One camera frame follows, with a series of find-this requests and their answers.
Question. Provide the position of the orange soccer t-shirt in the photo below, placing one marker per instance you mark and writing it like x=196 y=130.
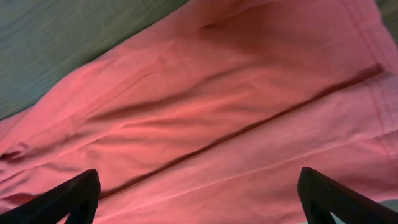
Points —
x=209 y=115

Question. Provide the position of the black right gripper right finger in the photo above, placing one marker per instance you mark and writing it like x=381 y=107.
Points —
x=322 y=198

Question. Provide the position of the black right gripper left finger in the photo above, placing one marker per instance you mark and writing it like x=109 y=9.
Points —
x=76 y=200

